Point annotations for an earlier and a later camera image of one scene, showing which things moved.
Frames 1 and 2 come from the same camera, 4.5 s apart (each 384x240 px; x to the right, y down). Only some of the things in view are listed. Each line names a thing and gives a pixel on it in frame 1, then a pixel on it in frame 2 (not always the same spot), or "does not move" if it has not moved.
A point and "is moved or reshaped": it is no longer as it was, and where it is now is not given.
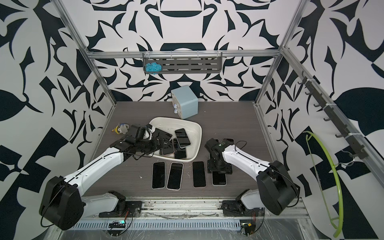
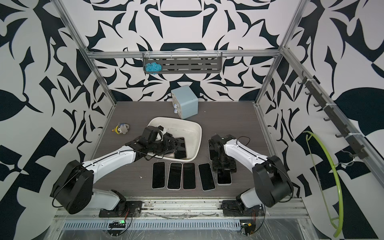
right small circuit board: x=248 y=227 does not move
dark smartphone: x=199 y=174 is moved or reshaped
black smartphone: x=182 y=137 -> x=189 y=176
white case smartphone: x=175 y=176 does not move
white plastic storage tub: x=192 y=130 does not move
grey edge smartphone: x=158 y=175 does not move
